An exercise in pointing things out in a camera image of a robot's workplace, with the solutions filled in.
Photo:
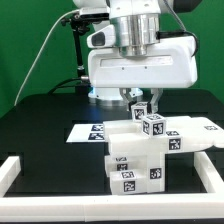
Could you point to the white U-shaped fence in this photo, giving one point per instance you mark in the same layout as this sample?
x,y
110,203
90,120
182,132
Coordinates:
x,y
207,205

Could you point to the white small chair part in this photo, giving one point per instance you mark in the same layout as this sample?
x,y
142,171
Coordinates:
x,y
153,125
123,163

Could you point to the white marker base plate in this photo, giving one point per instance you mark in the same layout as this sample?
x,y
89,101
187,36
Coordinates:
x,y
86,133

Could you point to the white chair seat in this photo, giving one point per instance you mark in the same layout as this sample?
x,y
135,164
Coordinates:
x,y
154,168

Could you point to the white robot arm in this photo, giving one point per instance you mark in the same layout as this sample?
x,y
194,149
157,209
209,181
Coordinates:
x,y
130,51

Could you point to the black camera stand pole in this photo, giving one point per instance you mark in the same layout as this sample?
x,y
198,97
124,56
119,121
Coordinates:
x,y
79,28

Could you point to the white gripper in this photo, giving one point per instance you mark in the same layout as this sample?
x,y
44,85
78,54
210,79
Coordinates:
x,y
168,64

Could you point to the black camera on stand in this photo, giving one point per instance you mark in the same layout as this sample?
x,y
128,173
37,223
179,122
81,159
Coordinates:
x,y
92,14

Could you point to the white chair back frame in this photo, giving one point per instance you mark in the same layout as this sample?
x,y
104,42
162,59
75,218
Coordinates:
x,y
183,134

